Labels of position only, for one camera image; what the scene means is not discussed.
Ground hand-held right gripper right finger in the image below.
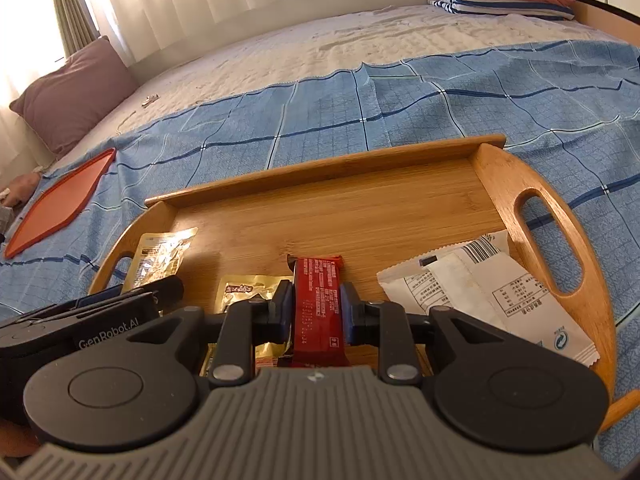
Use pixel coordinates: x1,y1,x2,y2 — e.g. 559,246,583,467
340,282,506,386

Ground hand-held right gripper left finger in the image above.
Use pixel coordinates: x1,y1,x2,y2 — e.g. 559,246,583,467
117,280,296,386

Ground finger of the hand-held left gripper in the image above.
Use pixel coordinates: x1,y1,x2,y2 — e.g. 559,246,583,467
75,275,185,309

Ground dark red bar packet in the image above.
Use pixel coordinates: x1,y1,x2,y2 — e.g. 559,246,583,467
286,255,353,368

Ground clear golden snack packet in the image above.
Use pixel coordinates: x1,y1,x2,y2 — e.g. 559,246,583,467
122,227,199,288

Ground yellow packet with red label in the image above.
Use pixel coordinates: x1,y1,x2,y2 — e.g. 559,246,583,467
200,274,296,376

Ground wooden tray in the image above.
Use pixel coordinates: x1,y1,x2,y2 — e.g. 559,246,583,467
87,134,618,436

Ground white snack packet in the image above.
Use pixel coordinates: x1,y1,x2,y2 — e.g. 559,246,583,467
376,230,601,367

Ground orange plastic tray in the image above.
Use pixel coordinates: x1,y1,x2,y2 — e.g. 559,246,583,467
4,147,117,260

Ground brown soft cloth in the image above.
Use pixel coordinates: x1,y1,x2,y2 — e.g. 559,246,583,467
2,170,41,208

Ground purple pillow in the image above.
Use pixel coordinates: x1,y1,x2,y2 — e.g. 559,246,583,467
9,35,140,156

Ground blue plaid bed sheet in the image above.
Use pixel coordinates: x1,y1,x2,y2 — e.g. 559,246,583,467
0,40,640,471

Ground grey green drape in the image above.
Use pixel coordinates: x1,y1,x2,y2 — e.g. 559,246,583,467
47,0,101,58

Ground folded blue striped blanket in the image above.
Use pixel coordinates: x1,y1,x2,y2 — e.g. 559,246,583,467
425,0,576,22

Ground wooden bed frame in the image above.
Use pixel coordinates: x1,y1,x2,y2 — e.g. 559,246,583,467
570,0,640,53

